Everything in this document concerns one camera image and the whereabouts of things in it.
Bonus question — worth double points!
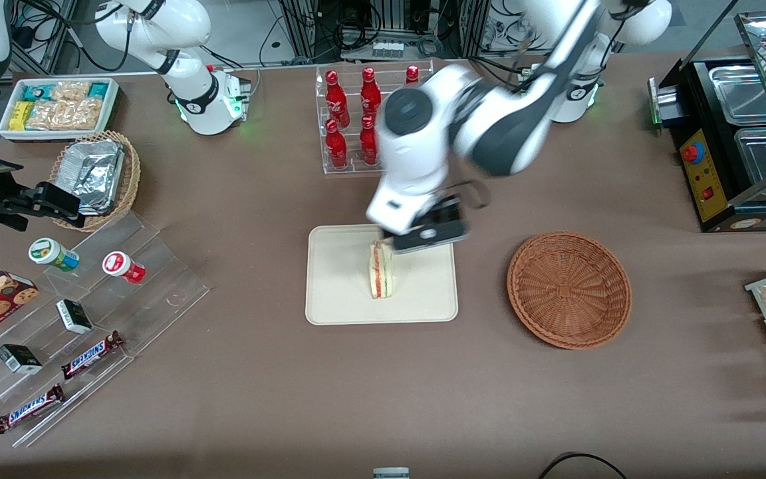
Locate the red lid cup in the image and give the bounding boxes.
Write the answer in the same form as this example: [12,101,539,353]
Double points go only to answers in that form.
[102,251,146,285]

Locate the green lid cup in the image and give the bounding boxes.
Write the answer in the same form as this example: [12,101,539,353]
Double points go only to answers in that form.
[29,238,80,273]

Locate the black hot food case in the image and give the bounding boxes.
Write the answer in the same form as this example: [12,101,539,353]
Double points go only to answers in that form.
[648,0,766,234]

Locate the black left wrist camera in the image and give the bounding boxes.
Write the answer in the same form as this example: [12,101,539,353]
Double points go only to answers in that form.
[393,197,471,255]

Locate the clear acrylic stepped display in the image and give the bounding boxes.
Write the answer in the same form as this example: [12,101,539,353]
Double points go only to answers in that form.
[0,212,211,448]

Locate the yellow snack packet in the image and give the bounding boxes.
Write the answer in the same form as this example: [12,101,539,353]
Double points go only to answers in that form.
[9,101,35,132]

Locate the cream plastic tray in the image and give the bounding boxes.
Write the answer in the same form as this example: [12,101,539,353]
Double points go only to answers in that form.
[305,224,459,326]

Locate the clear cracker bag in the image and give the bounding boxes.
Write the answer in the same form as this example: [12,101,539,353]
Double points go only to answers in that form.
[51,81,92,102]
[27,100,102,131]

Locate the light wicker basket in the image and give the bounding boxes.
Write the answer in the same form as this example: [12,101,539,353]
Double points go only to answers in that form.
[49,130,142,232]

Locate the clear acrylic bottle rack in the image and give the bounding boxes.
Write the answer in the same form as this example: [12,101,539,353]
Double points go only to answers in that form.
[315,60,436,175]

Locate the small black box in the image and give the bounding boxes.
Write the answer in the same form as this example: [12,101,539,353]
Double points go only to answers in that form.
[56,299,93,335]
[0,344,43,375]

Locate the black floor cable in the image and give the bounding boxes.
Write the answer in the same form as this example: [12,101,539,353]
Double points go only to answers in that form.
[538,452,630,479]

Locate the white snack bin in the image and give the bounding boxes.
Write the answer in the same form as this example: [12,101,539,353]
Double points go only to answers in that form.
[0,78,120,142]

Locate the triangle sandwich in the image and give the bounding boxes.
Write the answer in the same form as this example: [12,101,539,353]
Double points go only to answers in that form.
[369,241,397,300]

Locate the aluminium foil containers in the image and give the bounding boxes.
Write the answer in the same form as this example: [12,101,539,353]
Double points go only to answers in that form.
[57,140,125,216]

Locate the snickers bar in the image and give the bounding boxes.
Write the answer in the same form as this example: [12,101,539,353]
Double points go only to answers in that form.
[0,384,65,435]
[61,331,124,381]

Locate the brown wicker basket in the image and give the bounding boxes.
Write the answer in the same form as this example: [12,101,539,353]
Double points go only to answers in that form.
[507,231,632,351]

